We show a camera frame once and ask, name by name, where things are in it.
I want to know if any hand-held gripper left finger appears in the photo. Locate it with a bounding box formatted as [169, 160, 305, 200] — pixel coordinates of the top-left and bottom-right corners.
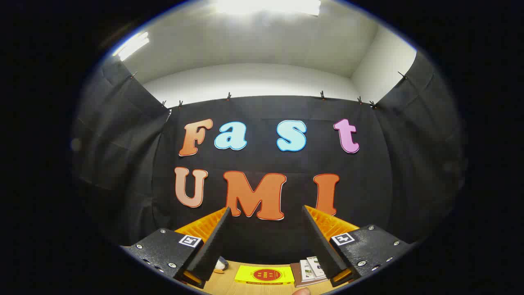
[121, 207, 232, 289]

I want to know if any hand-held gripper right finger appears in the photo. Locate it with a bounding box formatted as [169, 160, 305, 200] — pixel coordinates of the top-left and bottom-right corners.
[302, 205, 414, 287]

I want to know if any white illustrated book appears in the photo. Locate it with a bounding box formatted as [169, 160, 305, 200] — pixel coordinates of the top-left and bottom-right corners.
[307, 256, 328, 279]
[299, 259, 318, 281]

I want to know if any brown book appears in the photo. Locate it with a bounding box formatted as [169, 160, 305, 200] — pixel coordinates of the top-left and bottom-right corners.
[290, 262, 328, 287]

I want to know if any yellow book with red circle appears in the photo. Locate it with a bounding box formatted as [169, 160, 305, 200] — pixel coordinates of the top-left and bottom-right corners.
[235, 265, 295, 286]

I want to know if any black backdrop cloth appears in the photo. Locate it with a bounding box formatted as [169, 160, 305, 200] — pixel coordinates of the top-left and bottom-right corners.
[72, 51, 467, 265]

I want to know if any ceiling light strip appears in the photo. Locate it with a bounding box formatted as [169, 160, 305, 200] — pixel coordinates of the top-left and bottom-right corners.
[113, 32, 150, 62]

